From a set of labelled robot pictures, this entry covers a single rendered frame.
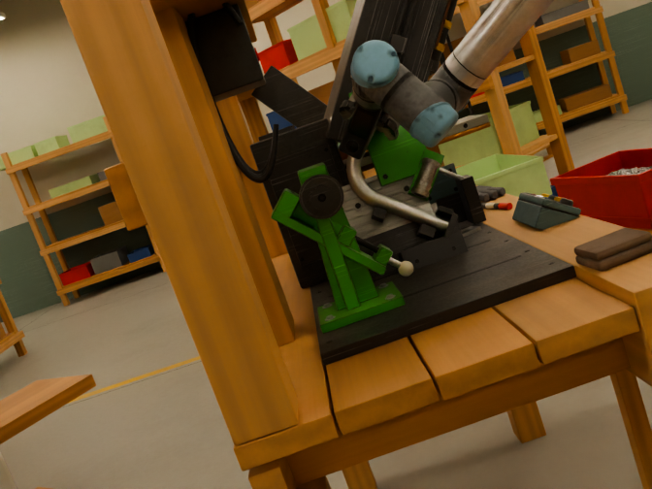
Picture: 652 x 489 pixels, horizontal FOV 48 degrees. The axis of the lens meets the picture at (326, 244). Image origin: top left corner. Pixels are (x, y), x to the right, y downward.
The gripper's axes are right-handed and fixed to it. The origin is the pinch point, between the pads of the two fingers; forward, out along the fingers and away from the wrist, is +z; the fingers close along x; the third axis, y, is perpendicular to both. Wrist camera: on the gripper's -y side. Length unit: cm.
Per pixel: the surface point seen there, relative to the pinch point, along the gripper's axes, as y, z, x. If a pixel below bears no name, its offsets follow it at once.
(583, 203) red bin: 11, 26, -51
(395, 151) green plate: -1.1, 3.5, -6.9
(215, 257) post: -36, -57, 4
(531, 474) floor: -56, 90, -83
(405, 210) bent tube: -11.9, 0.1, -13.9
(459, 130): 12.1, 15.9, -17.1
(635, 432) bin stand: -31, 52, -92
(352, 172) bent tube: -9.4, -0.1, -1.0
